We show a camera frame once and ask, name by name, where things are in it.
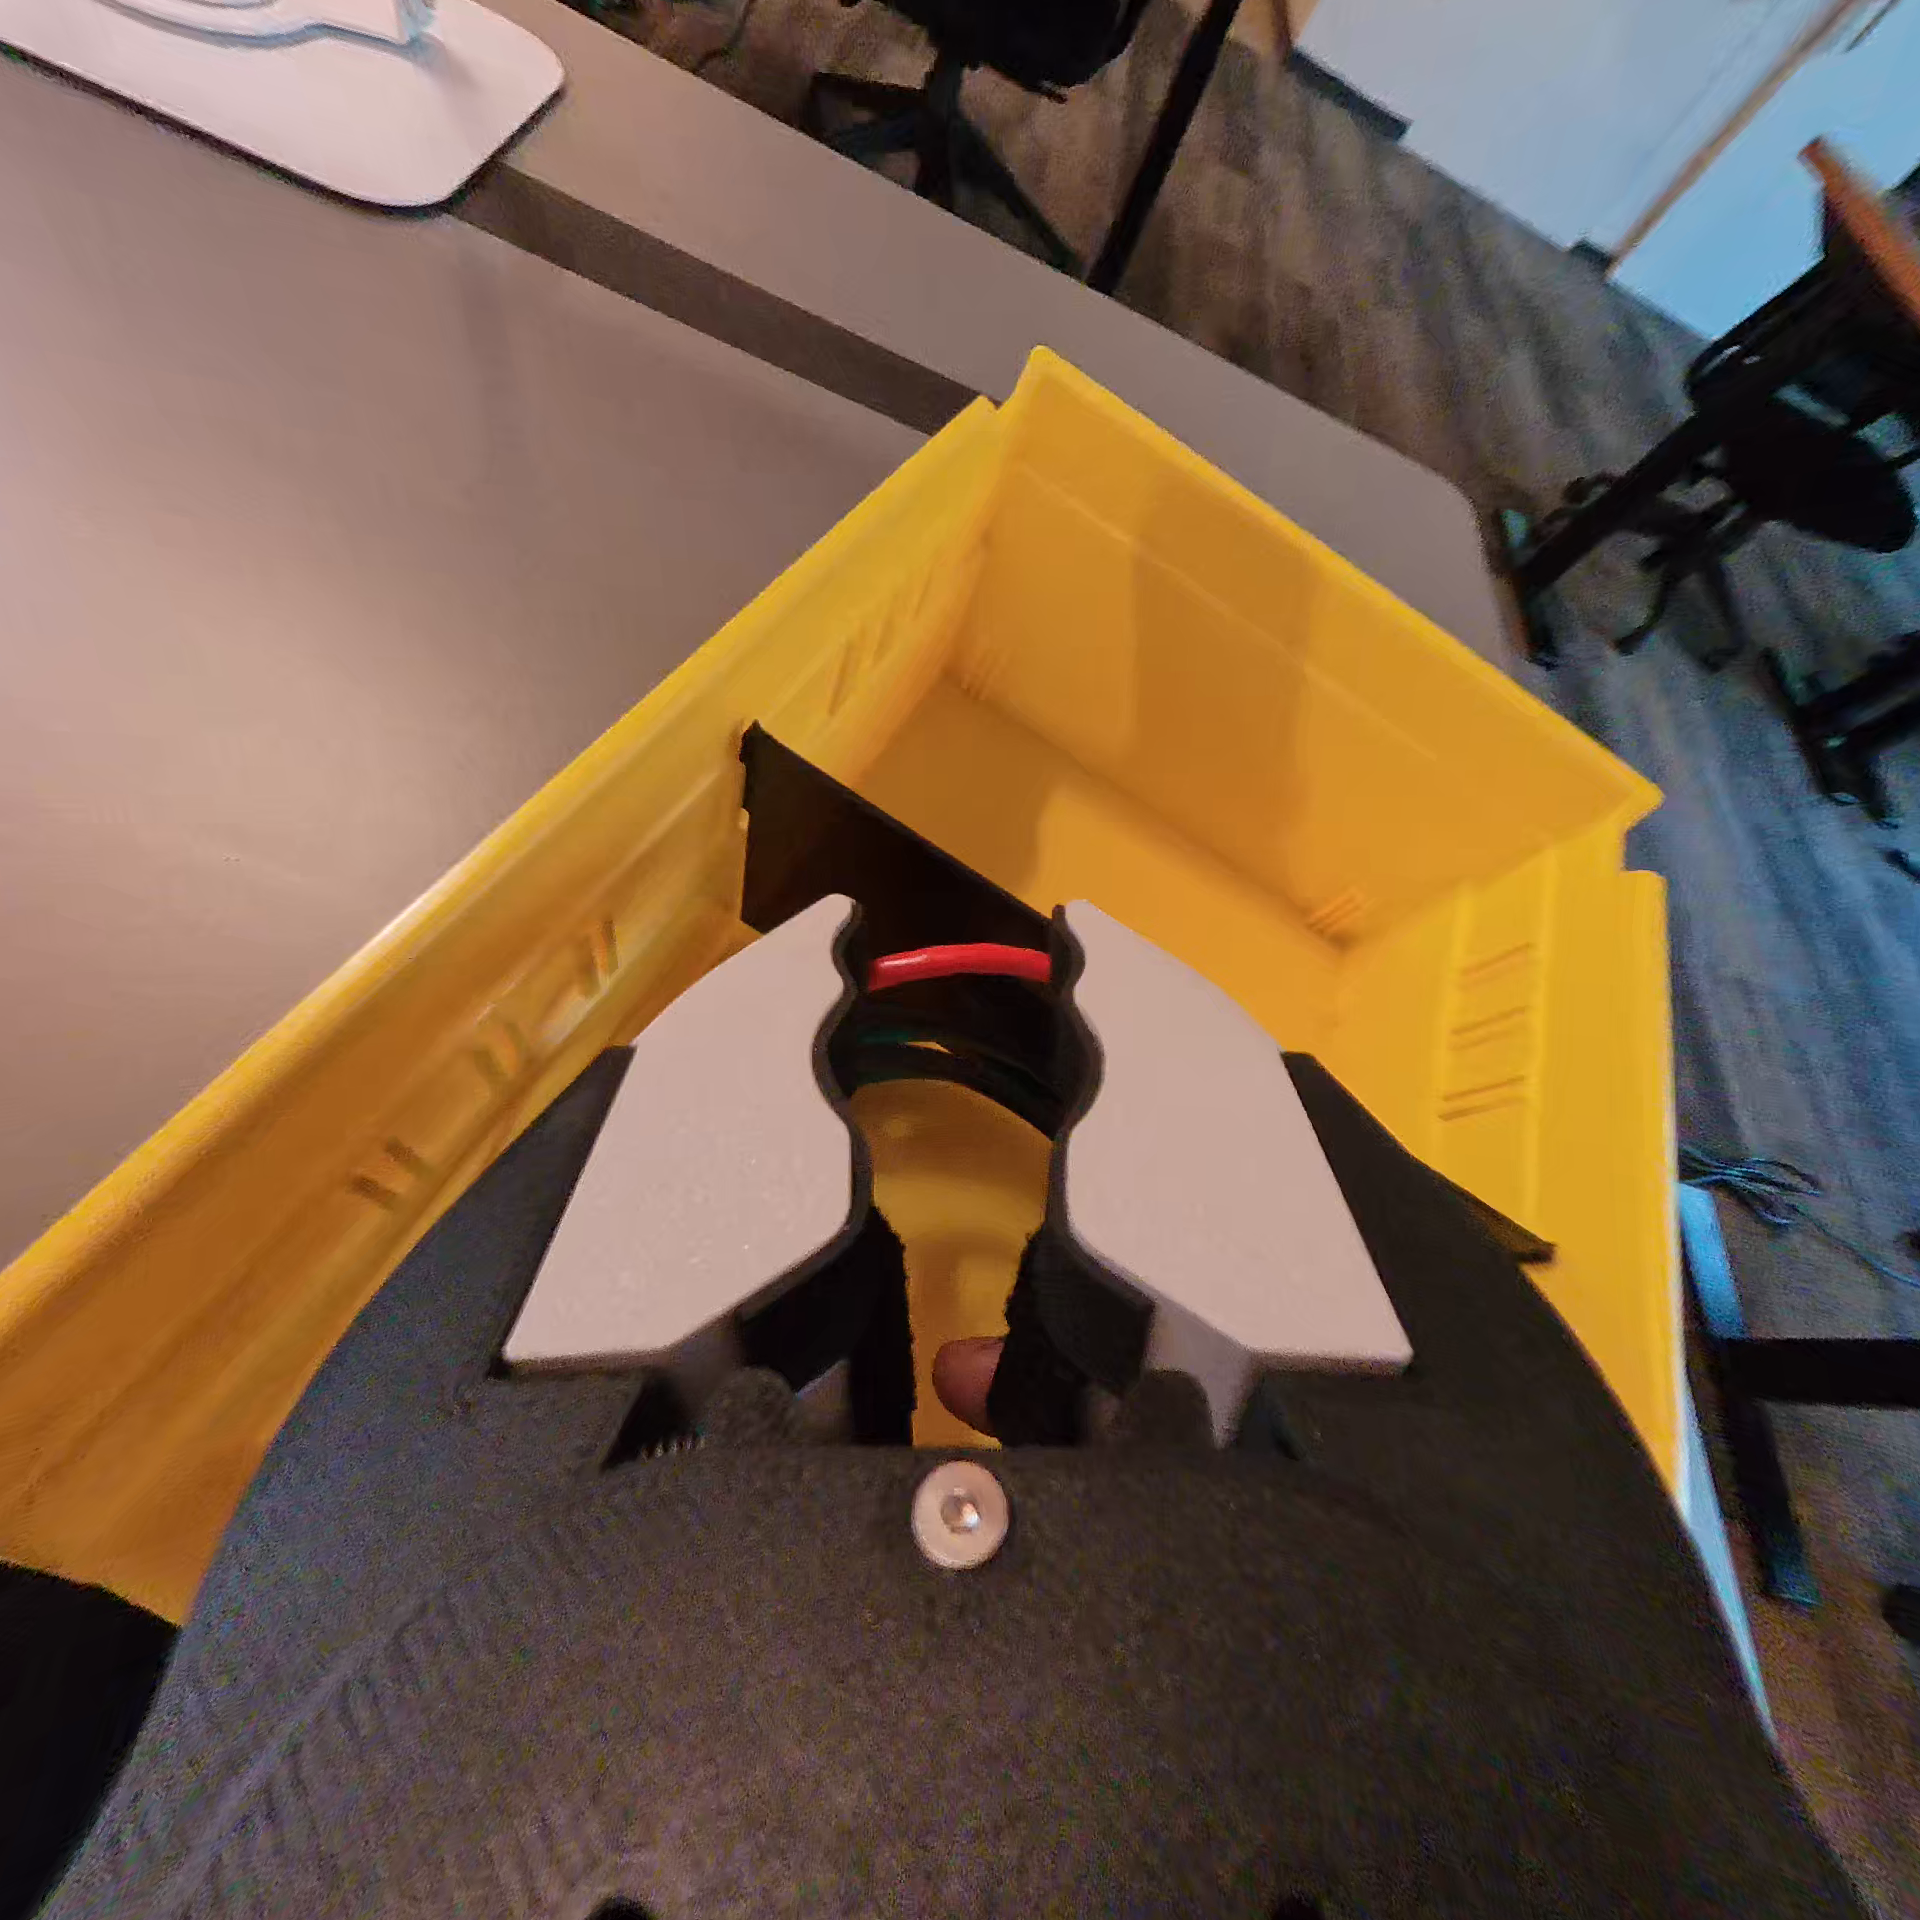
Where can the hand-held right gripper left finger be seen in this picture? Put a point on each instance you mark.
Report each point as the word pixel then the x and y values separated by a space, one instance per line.
pixel 705 1170

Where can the yellow plastic bin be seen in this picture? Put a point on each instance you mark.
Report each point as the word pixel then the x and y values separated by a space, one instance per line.
pixel 1201 674

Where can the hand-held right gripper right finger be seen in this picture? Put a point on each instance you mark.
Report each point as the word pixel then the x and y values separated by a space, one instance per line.
pixel 1214 1185

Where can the black office chair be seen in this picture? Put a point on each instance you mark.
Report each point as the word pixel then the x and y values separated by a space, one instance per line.
pixel 975 60

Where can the person's right hand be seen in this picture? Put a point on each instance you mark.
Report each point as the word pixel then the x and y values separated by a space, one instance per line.
pixel 967 1382

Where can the grey desk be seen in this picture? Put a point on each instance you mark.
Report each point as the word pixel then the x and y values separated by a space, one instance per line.
pixel 376 600

